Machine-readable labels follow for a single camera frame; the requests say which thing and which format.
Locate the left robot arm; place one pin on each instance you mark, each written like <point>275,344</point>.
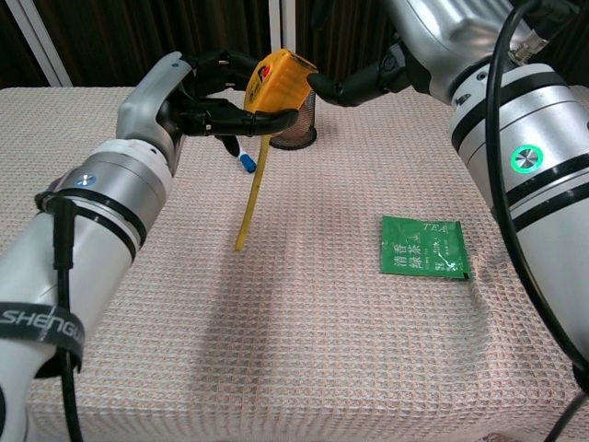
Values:
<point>78,239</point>

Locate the white metal frame post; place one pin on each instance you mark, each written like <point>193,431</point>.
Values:
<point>281,27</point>
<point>39,41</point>

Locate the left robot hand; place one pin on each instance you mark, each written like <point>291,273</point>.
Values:
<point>184,99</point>

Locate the white marker blue cap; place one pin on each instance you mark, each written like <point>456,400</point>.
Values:
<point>244,159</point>

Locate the green tea bag packet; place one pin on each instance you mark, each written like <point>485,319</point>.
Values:
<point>423,248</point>

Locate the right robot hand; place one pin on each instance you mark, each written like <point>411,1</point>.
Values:
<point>414,41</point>

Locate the black mesh pen holder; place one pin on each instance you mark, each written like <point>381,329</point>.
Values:
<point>299,126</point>

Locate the waffle weave tablecloth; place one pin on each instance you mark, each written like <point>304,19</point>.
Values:
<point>294,276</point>

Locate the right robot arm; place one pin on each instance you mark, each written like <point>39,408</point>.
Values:
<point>524,152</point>

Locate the yellow tape measure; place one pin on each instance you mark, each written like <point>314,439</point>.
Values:
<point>276,83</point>

